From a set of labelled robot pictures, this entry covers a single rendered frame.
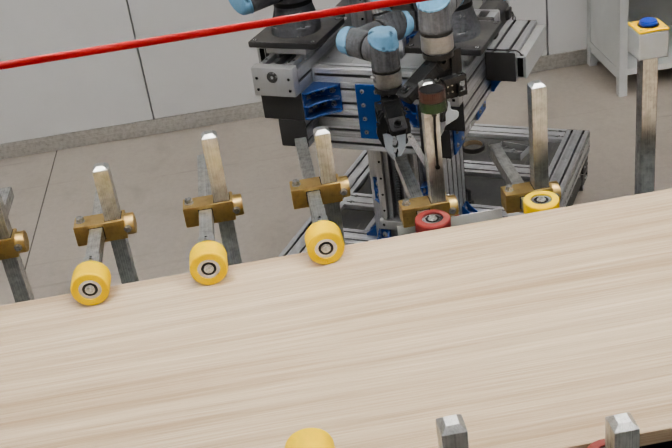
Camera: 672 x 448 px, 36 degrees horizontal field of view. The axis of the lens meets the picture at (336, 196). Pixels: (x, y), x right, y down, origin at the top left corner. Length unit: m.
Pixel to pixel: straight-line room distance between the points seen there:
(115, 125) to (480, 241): 3.22
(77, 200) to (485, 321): 3.01
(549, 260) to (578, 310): 0.18
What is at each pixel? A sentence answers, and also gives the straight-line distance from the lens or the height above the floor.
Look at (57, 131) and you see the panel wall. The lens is 5.23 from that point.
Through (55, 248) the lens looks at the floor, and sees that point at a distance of 4.39.
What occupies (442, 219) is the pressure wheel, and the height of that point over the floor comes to 0.91.
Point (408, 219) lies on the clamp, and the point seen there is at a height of 0.84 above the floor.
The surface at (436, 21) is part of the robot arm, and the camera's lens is 2.33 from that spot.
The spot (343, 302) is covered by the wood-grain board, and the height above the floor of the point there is 0.90.
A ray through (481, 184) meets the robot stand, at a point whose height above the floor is 0.21.
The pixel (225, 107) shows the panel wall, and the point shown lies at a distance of 5.14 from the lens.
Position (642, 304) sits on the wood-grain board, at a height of 0.90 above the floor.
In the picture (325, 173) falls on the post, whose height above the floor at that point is 1.00.
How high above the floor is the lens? 2.07
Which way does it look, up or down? 29 degrees down
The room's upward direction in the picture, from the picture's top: 8 degrees counter-clockwise
